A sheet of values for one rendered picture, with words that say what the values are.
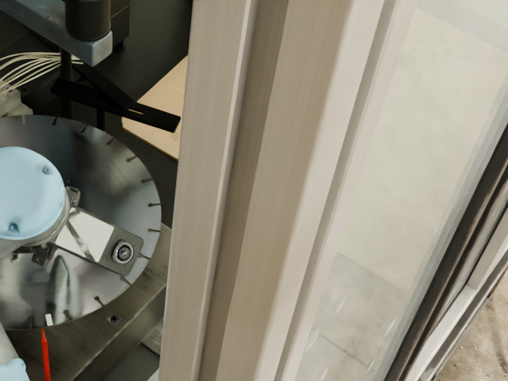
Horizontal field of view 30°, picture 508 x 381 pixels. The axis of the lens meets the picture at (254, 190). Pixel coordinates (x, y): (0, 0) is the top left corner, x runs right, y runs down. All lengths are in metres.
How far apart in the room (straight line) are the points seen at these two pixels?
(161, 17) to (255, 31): 1.51
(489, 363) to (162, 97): 1.10
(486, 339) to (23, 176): 1.71
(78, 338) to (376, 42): 0.98
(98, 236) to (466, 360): 1.46
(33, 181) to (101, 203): 0.42
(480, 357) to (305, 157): 2.08
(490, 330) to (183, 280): 2.06
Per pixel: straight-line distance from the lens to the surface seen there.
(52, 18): 1.30
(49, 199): 0.78
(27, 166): 0.79
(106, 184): 1.22
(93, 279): 1.14
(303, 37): 0.23
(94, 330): 1.22
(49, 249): 1.00
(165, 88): 1.62
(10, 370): 0.75
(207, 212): 0.30
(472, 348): 2.33
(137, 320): 1.25
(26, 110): 1.44
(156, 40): 1.72
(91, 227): 0.98
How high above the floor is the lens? 1.90
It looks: 50 degrees down
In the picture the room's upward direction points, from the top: 11 degrees clockwise
